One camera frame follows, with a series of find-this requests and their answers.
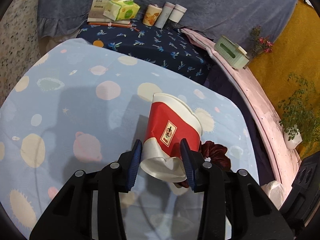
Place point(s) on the red white paper cup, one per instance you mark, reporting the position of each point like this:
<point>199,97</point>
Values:
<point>170,121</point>

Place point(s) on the dark red velvet scrunchie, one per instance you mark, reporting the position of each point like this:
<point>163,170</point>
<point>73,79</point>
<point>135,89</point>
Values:
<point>217,154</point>

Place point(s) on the white slim bottle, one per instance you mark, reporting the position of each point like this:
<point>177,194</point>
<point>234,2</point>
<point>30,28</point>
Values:
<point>164,15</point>

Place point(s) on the blue grey blanket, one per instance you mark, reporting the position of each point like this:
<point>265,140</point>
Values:
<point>212,18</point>

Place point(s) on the orange pencil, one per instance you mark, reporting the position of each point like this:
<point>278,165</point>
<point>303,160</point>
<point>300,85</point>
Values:
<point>117,25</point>

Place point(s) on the dark blue floral cloth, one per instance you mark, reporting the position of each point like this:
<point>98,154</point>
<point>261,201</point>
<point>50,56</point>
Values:
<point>170,49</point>

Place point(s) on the mustard yellow curtain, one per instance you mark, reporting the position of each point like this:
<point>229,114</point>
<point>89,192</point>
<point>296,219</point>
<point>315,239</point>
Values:
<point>296,50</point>

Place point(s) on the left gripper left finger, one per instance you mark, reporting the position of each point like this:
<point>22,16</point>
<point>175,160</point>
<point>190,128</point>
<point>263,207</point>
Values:
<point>69,214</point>

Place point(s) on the green tissue pack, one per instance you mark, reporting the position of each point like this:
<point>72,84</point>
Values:
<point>117,10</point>

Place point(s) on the pink bed sheet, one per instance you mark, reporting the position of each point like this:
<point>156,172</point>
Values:
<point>284,162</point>

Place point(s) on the glass vase red flowers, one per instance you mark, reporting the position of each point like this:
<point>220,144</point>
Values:
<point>260,44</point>

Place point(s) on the potted green plant white pot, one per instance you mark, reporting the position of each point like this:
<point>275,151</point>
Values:
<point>300,114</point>

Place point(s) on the yellow patterned can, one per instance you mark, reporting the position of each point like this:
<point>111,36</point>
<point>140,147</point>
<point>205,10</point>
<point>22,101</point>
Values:
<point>151,15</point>

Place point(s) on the light blue planet tablecloth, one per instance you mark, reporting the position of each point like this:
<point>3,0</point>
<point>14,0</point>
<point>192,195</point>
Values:
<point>80,107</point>

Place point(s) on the mint green tissue box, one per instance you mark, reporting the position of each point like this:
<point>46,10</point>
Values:
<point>234,54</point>

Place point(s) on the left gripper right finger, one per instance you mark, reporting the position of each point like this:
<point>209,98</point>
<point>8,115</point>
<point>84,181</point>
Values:
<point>233,197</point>

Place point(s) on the white lined trash bin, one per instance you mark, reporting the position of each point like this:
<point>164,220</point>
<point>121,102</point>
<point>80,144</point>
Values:
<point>277,192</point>

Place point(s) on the white lidded jar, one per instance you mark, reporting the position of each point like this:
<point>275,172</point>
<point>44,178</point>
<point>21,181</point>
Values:
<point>177,13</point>

